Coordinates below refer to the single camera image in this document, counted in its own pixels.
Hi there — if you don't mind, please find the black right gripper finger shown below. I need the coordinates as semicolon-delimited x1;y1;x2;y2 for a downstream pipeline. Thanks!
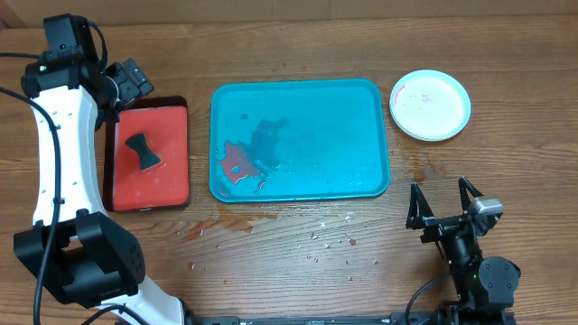
458;176;483;211
406;182;434;228

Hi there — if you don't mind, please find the dark green bow-shaped sponge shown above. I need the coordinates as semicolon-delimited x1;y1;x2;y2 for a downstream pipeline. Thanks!
125;133;161;171

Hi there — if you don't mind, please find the light blue plate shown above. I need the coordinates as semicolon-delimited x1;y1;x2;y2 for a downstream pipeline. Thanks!
389;70;471;142

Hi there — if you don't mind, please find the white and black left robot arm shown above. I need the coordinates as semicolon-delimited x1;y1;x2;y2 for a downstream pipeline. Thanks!
14;14;197;324

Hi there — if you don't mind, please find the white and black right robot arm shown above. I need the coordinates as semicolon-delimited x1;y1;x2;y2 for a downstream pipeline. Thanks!
404;177;521;325

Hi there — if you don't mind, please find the dark brown tray of red water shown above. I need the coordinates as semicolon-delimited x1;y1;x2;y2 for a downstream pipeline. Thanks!
102;96;191;212

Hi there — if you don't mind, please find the teal plastic serving tray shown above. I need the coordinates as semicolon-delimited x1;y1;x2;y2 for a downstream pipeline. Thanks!
209;79;391;203

